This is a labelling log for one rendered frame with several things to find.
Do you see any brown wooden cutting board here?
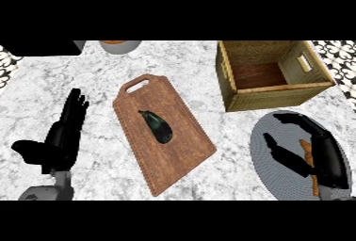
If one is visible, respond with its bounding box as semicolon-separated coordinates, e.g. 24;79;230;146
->
111;73;219;198

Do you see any grey pot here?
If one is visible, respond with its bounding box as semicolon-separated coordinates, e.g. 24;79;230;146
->
100;40;144;56

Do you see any square wicker basket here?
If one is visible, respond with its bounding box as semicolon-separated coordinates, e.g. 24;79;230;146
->
215;40;337;113

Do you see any black appliance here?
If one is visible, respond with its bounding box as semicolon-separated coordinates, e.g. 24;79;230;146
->
0;40;88;57

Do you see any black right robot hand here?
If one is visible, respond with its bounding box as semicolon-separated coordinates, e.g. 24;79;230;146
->
262;112;351;190

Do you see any dark purple eggplant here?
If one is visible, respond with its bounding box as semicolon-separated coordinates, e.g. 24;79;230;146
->
137;109;175;145

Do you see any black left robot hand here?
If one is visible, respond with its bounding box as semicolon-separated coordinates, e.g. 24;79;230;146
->
11;88;91;175

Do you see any round grey placemat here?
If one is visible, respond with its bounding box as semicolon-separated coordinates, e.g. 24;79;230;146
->
250;110;354;201

